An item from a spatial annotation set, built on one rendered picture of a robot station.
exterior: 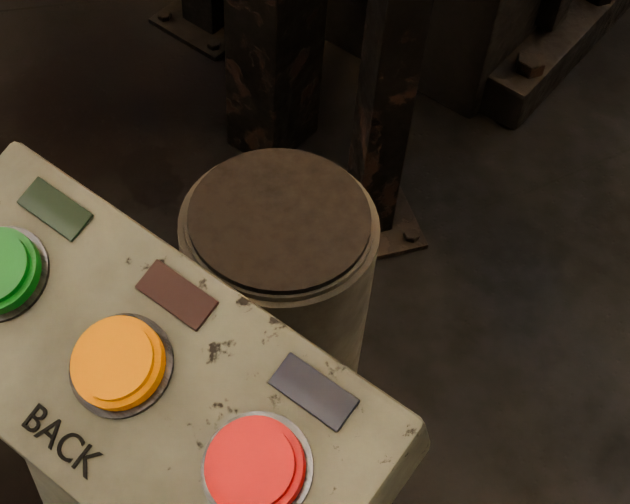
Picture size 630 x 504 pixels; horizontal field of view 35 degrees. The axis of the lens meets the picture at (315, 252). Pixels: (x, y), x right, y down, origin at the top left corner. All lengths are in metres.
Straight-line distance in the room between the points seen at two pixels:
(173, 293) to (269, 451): 0.08
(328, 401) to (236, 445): 0.04
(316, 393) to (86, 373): 0.10
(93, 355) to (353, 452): 0.12
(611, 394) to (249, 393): 0.80
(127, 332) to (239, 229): 0.17
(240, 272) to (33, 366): 0.15
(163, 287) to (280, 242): 0.15
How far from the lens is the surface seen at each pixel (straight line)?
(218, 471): 0.40
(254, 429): 0.40
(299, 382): 0.41
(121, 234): 0.45
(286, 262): 0.56
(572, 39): 1.46
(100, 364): 0.42
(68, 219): 0.46
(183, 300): 0.43
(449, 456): 1.09
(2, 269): 0.46
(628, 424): 1.17
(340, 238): 0.57
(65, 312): 0.45
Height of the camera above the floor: 0.97
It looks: 53 degrees down
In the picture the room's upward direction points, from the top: 5 degrees clockwise
